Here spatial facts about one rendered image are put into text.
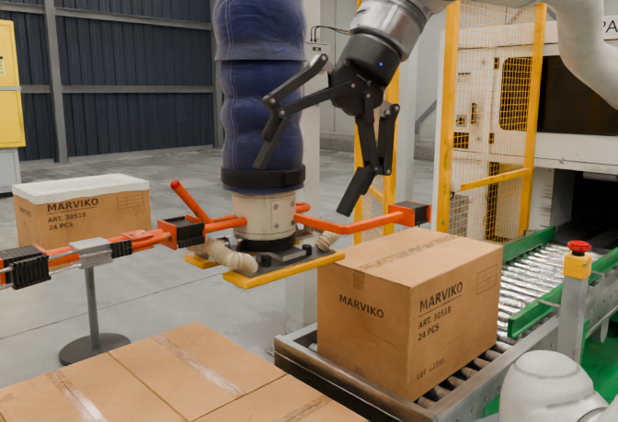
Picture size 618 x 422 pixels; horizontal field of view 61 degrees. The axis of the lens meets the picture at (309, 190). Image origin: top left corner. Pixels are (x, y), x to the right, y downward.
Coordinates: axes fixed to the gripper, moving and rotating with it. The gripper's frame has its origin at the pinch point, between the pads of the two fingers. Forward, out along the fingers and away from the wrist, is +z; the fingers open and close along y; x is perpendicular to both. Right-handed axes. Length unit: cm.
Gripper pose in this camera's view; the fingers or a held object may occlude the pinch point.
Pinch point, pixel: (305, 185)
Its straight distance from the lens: 67.9
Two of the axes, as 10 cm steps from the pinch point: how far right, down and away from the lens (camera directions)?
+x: 3.9, 1.4, -9.1
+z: -4.6, 8.9, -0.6
